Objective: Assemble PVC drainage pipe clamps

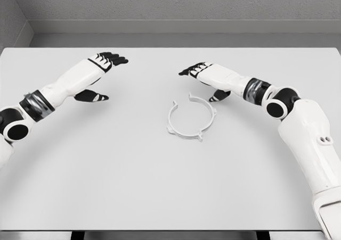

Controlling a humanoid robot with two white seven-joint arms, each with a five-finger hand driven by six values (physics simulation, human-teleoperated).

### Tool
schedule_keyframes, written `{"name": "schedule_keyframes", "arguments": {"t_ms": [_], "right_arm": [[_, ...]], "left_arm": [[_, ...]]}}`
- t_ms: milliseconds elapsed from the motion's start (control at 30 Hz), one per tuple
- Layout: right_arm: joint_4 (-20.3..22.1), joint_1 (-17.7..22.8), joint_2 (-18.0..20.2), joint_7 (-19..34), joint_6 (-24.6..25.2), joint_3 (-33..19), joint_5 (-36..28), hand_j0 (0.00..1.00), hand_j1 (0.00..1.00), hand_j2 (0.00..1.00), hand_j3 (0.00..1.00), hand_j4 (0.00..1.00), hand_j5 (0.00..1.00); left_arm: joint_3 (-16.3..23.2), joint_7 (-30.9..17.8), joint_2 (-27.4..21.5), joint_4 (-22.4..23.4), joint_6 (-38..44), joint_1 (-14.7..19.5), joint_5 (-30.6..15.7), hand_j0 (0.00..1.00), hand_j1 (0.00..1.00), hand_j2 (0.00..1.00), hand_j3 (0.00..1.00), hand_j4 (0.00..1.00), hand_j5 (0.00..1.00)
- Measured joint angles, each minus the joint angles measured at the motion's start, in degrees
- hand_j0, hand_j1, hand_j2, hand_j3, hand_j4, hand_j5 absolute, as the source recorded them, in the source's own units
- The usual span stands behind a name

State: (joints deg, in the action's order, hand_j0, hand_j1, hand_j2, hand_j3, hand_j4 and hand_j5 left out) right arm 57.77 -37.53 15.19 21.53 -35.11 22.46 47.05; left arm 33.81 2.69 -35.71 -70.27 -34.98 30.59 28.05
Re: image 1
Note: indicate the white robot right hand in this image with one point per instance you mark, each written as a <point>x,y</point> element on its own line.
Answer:
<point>218,76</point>

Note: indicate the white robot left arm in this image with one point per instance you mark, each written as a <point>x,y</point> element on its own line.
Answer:
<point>34,104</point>

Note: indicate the white pipe clamp half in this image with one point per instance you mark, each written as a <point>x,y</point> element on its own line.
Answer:
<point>169,116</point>
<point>210,108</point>

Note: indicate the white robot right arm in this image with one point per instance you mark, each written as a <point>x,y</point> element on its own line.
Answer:
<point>301,128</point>

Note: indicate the wide white table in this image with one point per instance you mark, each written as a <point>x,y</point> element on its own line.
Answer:
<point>106,170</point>

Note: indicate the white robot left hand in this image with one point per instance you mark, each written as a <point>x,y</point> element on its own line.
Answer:
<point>85,72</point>

